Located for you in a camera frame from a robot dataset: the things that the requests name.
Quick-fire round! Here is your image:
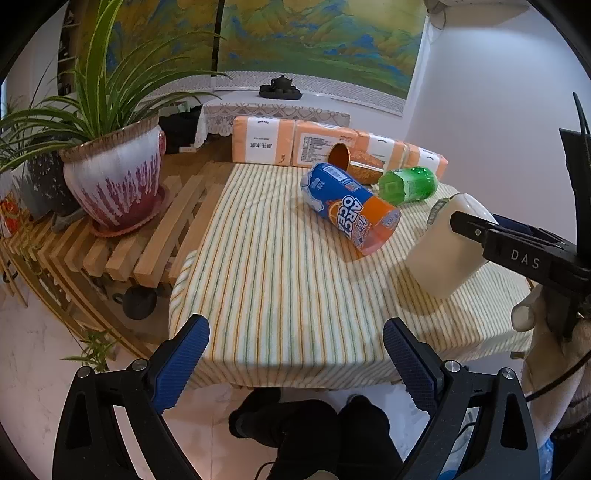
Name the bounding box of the blue orange drink bottle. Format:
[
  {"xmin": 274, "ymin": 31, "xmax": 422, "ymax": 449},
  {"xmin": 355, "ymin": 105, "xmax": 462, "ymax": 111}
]
[{"xmin": 301, "ymin": 163, "xmax": 402, "ymax": 255}]

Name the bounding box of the potted spider plant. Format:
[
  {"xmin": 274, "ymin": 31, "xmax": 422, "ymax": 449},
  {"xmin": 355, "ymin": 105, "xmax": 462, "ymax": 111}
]
[{"xmin": 1, "ymin": 1, "xmax": 220, "ymax": 232}]

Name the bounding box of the white air conditioner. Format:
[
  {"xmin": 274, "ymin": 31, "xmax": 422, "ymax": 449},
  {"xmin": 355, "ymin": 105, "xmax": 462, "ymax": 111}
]
[{"xmin": 424, "ymin": 0, "xmax": 464, "ymax": 15}]

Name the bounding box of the black teapot under bench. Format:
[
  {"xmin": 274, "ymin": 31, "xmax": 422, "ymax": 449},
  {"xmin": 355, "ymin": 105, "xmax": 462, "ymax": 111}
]
[{"xmin": 112, "ymin": 285, "xmax": 157, "ymax": 321}]

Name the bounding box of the orange tissue pack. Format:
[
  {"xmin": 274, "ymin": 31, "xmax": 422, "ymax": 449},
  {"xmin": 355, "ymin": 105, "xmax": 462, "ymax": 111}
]
[
  {"xmin": 231, "ymin": 116, "xmax": 296, "ymax": 166},
  {"xmin": 404, "ymin": 143, "xmax": 449, "ymax": 180},
  {"xmin": 353, "ymin": 130, "xmax": 409, "ymax": 170},
  {"xmin": 290, "ymin": 121, "xmax": 359, "ymax": 168}
]

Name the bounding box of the rightmost orange tissue pack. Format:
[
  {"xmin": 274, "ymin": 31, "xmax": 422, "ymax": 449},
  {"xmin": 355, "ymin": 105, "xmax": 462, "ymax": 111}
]
[{"xmin": 404, "ymin": 143, "xmax": 449, "ymax": 180}]

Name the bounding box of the orange patterned paper cup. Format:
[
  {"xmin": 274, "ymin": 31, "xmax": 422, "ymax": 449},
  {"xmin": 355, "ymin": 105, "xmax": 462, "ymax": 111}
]
[{"xmin": 327, "ymin": 143, "xmax": 384, "ymax": 185}]

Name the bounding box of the black bag on floor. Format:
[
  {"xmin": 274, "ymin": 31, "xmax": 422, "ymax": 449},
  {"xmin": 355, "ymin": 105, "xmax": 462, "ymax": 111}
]
[{"xmin": 159, "ymin": 106, "xmax": 201, "ymax": 154}]

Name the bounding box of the black tea set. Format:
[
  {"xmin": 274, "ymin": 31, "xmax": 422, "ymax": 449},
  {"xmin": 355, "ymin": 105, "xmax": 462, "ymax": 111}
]
[{"xmin": 259, "ymin": 75, "xmax": 303, "ymax": 101}]

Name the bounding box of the green plastic bottle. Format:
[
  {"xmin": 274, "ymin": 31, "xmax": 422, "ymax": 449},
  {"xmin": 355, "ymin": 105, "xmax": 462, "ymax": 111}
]
[{"xmin": 378, "ymin": 167, "xmax": 439, "ymax": 206}]

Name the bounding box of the wooden slat bench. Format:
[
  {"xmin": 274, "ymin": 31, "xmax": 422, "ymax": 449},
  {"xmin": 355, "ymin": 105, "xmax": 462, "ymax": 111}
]
[{"xmin": 1, "ymin": 139, "xmax": 233, "ymax": 357}]

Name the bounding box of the striped tablecloth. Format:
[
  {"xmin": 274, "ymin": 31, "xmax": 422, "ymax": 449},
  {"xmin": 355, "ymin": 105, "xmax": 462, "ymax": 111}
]
[{"xmin": 168, "ymin": 164, "xmax": 531, "ymax": 390}]

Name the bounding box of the landscape wall painting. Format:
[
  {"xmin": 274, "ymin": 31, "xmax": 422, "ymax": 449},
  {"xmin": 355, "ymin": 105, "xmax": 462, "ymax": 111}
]
[{"xmin": 106, "ymin": 1, "xmax": 427, "ymax": 101}]

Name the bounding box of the white paper cup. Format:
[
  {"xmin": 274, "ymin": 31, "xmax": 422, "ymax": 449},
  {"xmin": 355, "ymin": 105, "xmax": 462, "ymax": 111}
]
[{"xmin": 406, "ymin": 193, "xmax": 497, "ymax": 299}]

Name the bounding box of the lace covered side table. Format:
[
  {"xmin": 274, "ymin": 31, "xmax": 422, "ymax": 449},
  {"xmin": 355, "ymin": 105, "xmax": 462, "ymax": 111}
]
[{"xmin": 192, "ymin": 91, "xmax": 351, "ymax": 148}]

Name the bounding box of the leftmost orange tissue pack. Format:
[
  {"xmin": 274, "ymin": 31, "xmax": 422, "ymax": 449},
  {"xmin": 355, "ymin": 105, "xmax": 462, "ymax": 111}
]
[{"xmin": 231, "ymin": 116, "xmax": 296, "ymax": 166}]

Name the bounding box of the gloved right hand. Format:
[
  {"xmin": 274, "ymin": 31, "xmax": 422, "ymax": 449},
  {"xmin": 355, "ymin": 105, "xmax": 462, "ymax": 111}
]
[{"xmin": 511, "ymin": 284, "xmax": 591, "ymax": 455}]

